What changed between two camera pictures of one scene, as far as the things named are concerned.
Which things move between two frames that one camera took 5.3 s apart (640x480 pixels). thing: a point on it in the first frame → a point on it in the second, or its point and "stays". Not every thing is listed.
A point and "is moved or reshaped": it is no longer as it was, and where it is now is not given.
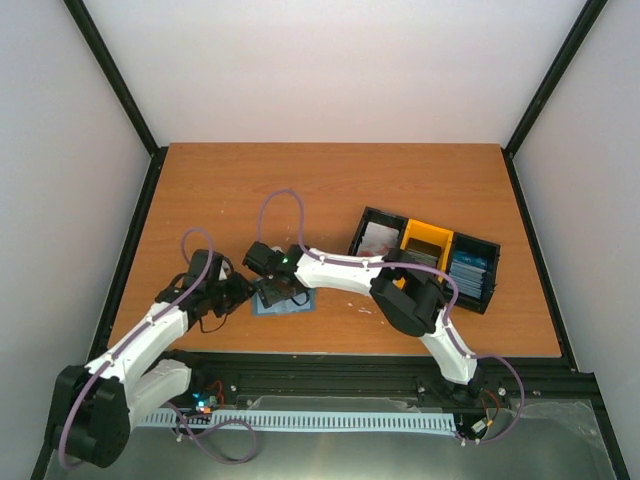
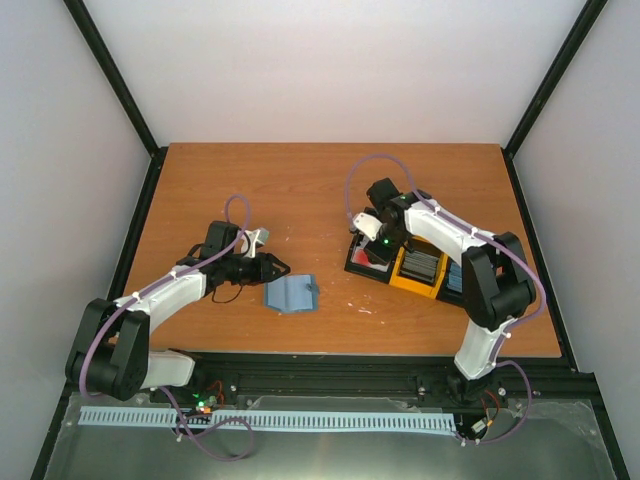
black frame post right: [580, 29] stays
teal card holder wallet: [285, 307] is moved or reshaped
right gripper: [268, 295] → [374, 253]
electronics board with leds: [209, 398] stays
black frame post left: [114, 74] stays
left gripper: [241, 290] → [265, 261]
